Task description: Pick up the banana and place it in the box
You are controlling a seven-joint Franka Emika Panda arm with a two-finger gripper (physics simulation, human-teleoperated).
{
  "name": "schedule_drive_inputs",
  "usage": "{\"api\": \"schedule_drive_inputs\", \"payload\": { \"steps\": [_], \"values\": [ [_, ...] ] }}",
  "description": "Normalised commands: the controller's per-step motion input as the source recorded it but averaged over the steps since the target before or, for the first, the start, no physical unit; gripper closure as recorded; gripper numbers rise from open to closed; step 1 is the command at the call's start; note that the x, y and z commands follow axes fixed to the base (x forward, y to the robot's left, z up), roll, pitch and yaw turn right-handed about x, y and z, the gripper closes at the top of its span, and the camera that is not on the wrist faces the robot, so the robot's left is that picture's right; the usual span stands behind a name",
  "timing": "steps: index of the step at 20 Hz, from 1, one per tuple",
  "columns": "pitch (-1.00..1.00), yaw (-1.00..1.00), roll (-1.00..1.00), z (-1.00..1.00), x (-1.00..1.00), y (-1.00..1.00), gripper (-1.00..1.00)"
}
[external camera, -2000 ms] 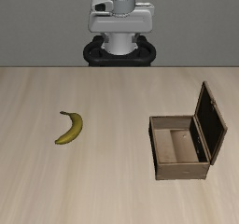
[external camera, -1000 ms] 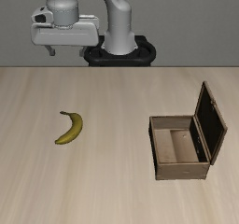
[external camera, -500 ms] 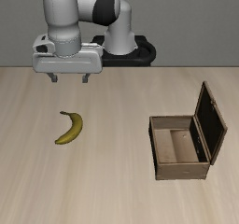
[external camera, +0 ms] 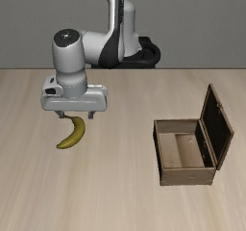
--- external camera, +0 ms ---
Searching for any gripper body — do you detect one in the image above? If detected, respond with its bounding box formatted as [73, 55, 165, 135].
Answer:
[40, 76, 109, 113]

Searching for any yellow banana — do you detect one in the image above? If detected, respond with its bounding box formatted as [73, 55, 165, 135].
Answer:
[56, 115, 86, 150]

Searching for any brown wooden box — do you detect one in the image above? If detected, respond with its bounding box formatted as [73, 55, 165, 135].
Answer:
[153, 118, 217, 187]

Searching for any brown wooden box lid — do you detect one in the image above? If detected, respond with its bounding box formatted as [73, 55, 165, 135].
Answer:
[199, 83, 235, 171]

